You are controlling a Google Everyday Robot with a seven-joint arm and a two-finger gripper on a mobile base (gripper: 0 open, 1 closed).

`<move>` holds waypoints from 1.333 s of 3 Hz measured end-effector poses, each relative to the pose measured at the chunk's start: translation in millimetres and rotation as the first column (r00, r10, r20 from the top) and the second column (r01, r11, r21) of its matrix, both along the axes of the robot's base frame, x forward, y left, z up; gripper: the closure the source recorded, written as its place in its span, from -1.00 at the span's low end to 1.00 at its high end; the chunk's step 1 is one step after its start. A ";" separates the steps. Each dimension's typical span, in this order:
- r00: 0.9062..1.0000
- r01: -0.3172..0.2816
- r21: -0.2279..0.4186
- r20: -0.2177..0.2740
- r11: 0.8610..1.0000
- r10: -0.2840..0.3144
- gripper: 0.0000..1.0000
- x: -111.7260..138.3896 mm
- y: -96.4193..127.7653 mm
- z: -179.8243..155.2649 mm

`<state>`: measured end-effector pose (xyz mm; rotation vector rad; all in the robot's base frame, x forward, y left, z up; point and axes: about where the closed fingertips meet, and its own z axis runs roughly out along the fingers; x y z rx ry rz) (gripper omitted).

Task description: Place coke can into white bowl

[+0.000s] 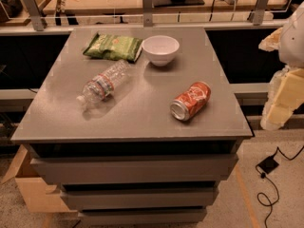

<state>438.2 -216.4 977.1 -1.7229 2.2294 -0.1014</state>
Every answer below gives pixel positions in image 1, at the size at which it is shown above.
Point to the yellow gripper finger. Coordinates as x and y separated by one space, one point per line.
285 95
271 42

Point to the cardboard box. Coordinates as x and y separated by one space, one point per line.
38 196

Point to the black power adapter with cable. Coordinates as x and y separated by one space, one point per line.
264 168

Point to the orange soda can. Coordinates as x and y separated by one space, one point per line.
191 101

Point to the green chip bag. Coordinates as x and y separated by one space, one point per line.
114 47

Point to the middle grey metal bracket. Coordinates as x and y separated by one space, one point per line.
147 6

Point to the left grey metal bracket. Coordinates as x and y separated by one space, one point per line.
38 21

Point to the grey metal bracket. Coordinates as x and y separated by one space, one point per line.
147 6
256 16
38 21

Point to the grey drawer cabinet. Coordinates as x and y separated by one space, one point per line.
129 160

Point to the white bowl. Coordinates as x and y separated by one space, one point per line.
160 50

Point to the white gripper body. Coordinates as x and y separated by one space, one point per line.
294 40

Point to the clear plastic water bottle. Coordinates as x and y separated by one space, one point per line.
103 84

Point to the right grey metal bracket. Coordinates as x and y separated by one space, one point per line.
256 16

